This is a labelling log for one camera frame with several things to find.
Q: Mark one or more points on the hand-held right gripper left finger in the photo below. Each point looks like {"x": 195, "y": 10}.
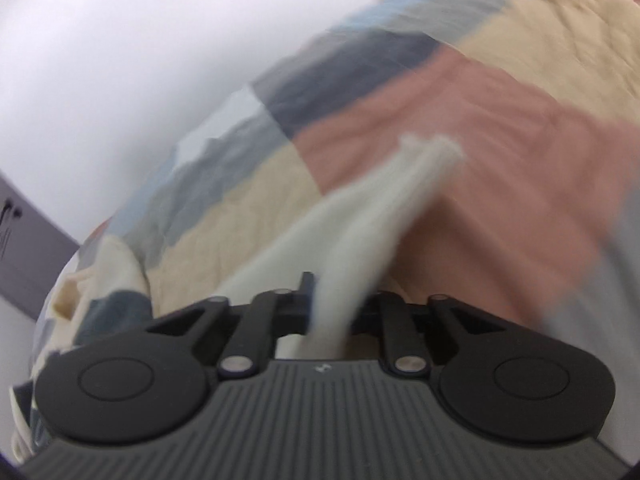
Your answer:
{"x": 260, "y": 320}

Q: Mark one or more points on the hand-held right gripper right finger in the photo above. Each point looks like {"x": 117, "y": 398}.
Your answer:
{"x": 395, "y": 325}

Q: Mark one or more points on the cream striped knit sweater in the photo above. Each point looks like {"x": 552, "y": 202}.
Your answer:
{"x": 350, "y": 240}

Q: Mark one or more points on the grey door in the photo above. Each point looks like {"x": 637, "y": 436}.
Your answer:
{"x": 30, "y": 260}

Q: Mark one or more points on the patchwork quilt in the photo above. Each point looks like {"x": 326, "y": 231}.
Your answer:
{"x": 500, "y": 110}

